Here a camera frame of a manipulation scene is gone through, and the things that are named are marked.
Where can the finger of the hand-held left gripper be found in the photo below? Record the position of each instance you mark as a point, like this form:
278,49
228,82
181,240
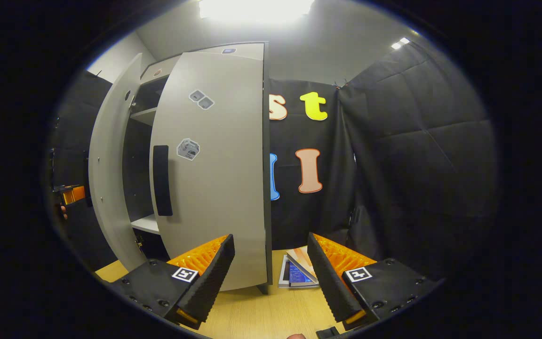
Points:
74,194

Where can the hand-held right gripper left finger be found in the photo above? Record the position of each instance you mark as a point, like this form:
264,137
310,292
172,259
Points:
212,282

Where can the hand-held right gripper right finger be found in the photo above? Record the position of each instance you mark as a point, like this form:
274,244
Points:
330,282

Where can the white shoe cabinet door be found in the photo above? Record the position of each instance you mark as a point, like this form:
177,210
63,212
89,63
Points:
224,188
106,179

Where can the white and grey shoe cabinet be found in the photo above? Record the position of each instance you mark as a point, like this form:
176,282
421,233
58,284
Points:
137,165

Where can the white cabinet shelf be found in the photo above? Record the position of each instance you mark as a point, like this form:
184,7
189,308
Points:
145,116
146,224

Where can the metal door hinge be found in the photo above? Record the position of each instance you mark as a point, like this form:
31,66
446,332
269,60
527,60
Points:
132,101
139,241

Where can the blue booklet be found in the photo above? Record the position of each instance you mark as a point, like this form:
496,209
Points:
299,277

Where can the peach booklet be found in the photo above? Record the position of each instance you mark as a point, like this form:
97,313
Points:
299,256

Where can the black backdrop cloth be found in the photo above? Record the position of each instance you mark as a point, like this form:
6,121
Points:
290,136

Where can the small ceiling light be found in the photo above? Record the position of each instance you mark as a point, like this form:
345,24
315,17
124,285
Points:
400,43

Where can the large ceiling light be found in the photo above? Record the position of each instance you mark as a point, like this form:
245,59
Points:
257,9

